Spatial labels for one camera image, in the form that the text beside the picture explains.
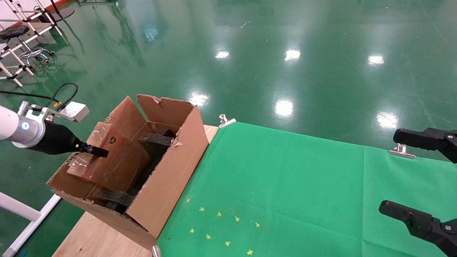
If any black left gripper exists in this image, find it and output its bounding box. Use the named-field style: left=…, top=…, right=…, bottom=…
left=30, top=121, right=109, bottom=158

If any green cloth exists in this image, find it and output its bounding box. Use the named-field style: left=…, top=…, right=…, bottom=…
left=157, top=121, right=457, bottom=257

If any small taped cardboard box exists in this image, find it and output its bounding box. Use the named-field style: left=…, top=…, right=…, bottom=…
left=67, top=121, right=152, bottom=193

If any large open cardboard carton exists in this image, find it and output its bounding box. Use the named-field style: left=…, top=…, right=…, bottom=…
left=47, top=94, right=210, bottom=250

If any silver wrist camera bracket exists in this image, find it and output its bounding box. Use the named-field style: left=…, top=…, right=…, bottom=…
left=18, top=101, right=90, bottom=123

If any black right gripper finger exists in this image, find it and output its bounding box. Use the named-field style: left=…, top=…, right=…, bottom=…
left=393, top=128, right=457, bottom=164
left=378, top=201, right=457, bottom=257

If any white pipe rack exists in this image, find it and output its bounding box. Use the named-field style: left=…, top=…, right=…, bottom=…
left=0, top=0, right=65, bottom=88

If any black swivel stool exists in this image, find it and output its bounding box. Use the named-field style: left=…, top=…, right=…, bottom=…
left=0, top=24, right=56, bottom=65

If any black foam insert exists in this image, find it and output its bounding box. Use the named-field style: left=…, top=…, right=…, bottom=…
left=137, top=128, right=176, bottom=190
left=95, top=186, right=139, bottom=215

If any black round stand base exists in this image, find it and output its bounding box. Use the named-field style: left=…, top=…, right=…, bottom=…
left=39, top=0, right=75, bottom=22

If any white pipe stand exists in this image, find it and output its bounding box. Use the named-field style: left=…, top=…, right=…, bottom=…
left=0, top=191, right=63, bottom=257

